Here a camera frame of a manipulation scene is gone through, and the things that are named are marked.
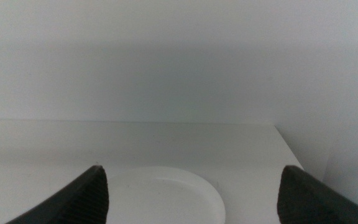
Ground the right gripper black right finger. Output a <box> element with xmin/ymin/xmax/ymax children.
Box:
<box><xmin>276</xmin><ymin>164</ymin><xmax>358</xmax><ymax>224</ymax></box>

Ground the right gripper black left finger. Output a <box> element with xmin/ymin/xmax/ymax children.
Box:
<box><xmin>6</xmin><ymin>165</ymin><xmax>110</xmax><ymax>224</ymax></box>

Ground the white shallow bowl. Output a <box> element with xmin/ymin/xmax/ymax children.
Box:
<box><xmin>105</xmin><ymin>166</ymin><xmax>226</xmax><ymax>224</ymax></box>

